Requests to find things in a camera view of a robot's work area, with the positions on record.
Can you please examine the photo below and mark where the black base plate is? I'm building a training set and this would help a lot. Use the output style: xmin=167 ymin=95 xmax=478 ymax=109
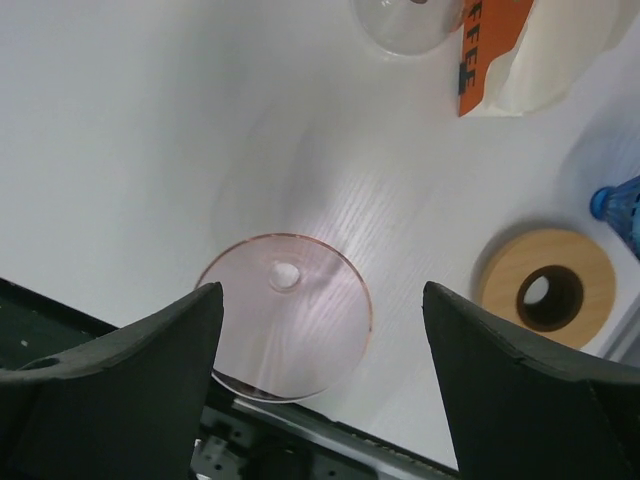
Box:
xmin=0 ymin=279 xmax=117 ymax=370

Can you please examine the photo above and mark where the clear glass dripper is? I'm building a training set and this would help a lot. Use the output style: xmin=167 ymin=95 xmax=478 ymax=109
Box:
xmin=351 ymin=0 xmax=465 ymax=56

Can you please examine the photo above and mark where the white coffee filter pack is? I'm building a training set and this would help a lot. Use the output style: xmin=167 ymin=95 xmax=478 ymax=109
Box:
xmin=458 ymin=0 xmax=639 ymax=117

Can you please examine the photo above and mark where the aluminium frame rail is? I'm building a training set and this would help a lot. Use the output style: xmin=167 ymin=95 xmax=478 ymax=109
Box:
xmin=189 ymin=395 xmax=460 ymax=479

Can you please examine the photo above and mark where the pink glass dripper cone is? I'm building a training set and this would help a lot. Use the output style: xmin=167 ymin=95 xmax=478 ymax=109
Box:
xmin=197 ymin=233 xmax=373 ymax=403

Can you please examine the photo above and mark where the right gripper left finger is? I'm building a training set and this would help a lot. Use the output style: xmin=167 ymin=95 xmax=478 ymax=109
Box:
xmin=1 ymin=283 xmax=224 ymax=479

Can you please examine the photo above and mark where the blue glass dripper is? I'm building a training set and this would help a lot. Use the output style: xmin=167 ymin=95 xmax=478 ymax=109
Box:
xmin=589 ymin=176 xmax=640 ymax=258

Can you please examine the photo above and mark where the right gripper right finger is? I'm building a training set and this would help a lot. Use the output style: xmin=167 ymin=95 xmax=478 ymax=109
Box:
xmin=423 ymin=282 xmax=639 ymax=479

